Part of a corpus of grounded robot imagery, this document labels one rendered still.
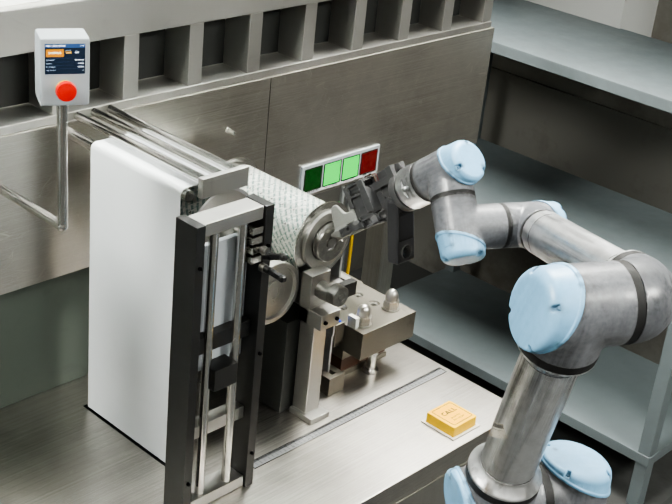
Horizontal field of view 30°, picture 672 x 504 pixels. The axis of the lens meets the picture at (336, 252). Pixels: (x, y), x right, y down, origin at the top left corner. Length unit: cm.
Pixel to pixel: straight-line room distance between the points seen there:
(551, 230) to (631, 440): 198
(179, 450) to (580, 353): 72
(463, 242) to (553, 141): 257
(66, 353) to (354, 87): 85
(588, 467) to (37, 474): 94
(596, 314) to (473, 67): 150
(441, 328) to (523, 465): 243
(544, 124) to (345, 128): 188
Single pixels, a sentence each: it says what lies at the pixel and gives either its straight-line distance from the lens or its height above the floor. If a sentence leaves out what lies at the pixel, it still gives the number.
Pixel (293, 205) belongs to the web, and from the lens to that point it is 230.
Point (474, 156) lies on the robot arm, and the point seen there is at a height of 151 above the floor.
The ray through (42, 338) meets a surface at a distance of 242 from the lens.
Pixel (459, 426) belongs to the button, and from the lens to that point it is 243.
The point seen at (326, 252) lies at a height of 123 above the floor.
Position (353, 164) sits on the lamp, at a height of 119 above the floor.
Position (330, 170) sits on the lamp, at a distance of 277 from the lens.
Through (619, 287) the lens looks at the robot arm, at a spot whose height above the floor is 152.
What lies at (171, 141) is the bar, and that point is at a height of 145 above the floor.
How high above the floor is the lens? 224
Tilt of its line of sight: 26 degrees down
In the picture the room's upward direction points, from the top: 6 degrees clockwise
